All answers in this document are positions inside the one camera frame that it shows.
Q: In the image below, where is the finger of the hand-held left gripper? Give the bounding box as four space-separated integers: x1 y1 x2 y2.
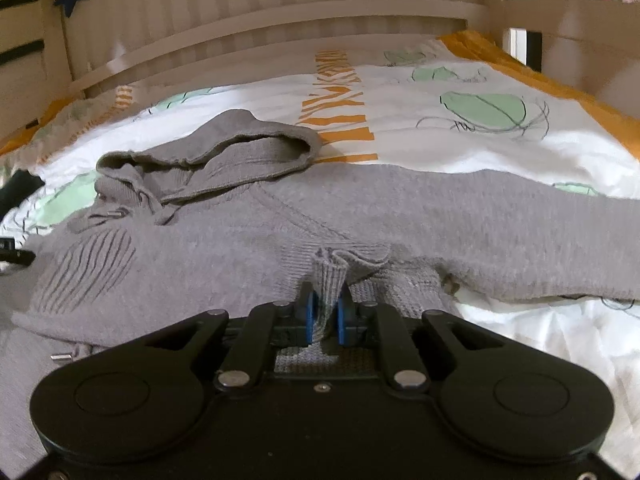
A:
0 237 37 268

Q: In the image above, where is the grey hooded knit sweater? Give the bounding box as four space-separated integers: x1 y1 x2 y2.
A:
0 108 640 466

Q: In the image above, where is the cream cabinet with dark gaps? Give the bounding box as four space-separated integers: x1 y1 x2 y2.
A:
0 0 56 133

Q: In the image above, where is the white leaf-print blanket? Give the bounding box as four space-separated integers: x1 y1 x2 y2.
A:
0 30 640 461

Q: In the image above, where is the dark cloth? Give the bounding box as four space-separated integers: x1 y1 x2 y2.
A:
0 169 47 218

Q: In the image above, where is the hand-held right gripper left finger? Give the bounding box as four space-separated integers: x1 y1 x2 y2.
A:
145 282 320 393

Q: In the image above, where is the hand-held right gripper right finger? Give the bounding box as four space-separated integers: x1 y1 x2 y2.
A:
335 284 505 393

